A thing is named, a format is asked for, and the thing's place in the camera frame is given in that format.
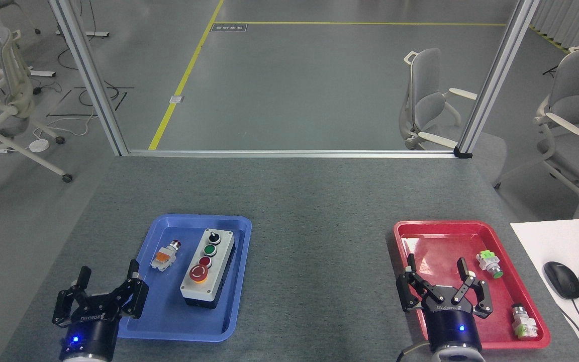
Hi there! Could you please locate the grey office chair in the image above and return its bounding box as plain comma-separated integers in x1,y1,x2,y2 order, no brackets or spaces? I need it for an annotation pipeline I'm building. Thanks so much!
399,48,509,190
493,46,579,220

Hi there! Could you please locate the silver aluminium post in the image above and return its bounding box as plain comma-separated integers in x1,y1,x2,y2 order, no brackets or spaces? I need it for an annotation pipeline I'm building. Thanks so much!
453,0,541,159
48,0,129,157

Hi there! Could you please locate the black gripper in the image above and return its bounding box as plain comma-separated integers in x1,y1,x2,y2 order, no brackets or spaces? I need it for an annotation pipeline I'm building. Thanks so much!
396,253,494,353
52,259,150,360

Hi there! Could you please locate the white mesh office chair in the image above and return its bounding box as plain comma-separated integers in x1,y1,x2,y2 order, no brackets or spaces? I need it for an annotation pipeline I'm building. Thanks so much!
0,26,74,209

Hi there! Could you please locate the red push button orange block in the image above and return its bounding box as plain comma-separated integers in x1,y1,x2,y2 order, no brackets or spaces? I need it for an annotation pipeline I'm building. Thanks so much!
150,240,182,273

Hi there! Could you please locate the silver push button green block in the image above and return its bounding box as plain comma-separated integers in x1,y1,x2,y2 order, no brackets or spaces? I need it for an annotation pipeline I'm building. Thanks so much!
511,303,540,339

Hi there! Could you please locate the green push button switch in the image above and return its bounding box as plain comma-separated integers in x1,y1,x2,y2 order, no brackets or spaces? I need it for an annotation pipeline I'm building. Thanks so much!
475,249,505,280

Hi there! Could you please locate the black computer mouse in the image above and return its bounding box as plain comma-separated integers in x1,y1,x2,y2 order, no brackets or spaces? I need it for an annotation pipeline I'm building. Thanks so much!
543,261,579,300

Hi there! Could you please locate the blue plastic tray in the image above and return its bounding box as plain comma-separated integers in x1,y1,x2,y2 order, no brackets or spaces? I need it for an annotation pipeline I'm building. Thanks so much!
117,214,253,343

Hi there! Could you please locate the red plastic tray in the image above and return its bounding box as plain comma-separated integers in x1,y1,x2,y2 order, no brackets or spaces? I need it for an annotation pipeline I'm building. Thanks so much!
393,220,552,350

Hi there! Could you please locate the silver aluminium rail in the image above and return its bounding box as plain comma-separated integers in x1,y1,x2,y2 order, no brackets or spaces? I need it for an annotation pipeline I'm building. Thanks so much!
121,149,458,159

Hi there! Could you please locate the white desk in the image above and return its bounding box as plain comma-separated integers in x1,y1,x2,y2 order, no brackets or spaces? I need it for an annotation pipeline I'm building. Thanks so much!
510,217,579,362

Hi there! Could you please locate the black floor cable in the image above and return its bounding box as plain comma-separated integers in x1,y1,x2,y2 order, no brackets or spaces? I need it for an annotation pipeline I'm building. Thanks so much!
57,48,128,108

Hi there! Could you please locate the grey control box with buttons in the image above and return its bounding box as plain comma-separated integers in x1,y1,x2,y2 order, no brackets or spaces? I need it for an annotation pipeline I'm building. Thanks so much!
179,228,236,310

